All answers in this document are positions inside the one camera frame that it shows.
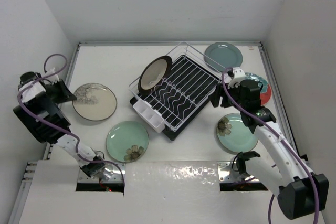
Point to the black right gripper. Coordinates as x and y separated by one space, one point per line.
215 97

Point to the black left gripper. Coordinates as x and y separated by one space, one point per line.
66 93

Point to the cream plate with branch design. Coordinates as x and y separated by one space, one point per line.
95 102

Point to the green plate with flower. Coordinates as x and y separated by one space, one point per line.
234 135
127 141

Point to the dark rimmed cream plate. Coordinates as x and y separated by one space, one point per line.
154 73

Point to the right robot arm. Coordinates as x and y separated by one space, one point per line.
298 190

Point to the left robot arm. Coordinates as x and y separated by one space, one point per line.
39 112

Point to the black drip tray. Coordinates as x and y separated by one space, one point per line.
182 95

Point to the plain teal plate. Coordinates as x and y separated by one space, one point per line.
222 55

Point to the red and teal plate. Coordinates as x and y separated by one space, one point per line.
266 92

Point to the white cutlery holder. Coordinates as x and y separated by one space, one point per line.
152 117

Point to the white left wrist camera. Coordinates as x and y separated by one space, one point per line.
51 75

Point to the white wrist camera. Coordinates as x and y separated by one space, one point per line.
237 75
51 75

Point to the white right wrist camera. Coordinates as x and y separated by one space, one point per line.
237 75

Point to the white wire dish rack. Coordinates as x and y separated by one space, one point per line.
182 48

